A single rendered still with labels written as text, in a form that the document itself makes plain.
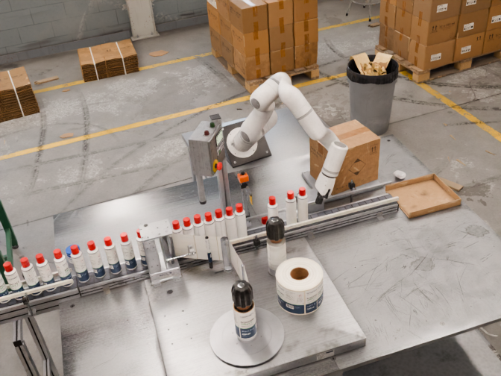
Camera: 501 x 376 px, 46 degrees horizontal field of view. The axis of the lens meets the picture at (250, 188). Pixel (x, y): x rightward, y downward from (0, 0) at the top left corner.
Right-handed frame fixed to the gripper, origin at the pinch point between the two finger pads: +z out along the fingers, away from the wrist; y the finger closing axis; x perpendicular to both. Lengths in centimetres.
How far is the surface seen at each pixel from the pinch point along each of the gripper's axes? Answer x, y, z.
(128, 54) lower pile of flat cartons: -20, -432, 89
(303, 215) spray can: -6.4, 1.4, 8.6
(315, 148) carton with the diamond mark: 9.8, -35.3, -11.2
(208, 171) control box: -61, 0, -11
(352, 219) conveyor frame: 19.8, 5.0, 7.5
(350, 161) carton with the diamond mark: 23.6, -19.9, -12.9
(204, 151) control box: -65, 0, -21
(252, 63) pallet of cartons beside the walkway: 81, -318, 39
